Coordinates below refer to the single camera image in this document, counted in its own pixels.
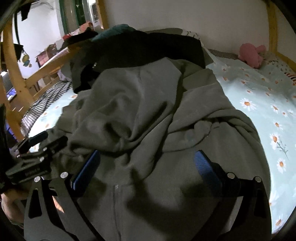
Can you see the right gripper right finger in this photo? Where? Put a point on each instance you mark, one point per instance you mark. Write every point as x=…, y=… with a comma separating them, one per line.
x=242, y=212

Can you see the daisy print bed sheet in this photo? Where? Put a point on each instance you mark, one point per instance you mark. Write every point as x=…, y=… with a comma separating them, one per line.
x=267, y=97

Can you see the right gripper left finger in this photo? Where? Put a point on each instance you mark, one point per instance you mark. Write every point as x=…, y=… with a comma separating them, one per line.
x=52, y=211

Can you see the grey hooded sweatshirt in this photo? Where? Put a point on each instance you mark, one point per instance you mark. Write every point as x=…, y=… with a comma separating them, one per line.
x=146, y=124

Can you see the black white striped blanket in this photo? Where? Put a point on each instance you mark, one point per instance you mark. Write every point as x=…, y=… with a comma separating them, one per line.
x=42, y=104

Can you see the pink plush toy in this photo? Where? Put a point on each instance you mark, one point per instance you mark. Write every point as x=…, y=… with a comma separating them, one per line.
x=250, y=54

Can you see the red patterned pillow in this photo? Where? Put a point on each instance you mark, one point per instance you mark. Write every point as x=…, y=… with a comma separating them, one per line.
x=291, y=76

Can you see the clothes pile on rail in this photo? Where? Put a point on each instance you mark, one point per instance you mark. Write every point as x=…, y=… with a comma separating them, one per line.
x=84, y=32

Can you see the teal pillow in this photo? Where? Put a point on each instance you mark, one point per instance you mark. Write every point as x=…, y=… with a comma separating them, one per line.
x=115, y=30

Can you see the person left hand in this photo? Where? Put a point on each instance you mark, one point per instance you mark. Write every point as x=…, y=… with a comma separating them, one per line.
x=12, y=206

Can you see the black jacket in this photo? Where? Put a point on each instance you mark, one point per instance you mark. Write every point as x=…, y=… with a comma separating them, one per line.
x=132, y=49

